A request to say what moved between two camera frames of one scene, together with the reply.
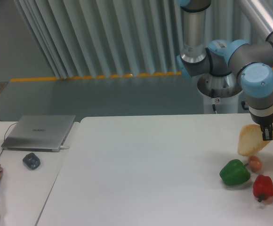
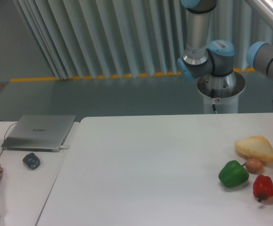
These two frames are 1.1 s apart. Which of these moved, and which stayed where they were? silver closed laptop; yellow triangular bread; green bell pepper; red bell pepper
Moved: yellow triangular bread
Stayed: silver closed laptop; red bell pepper; green bell pepper
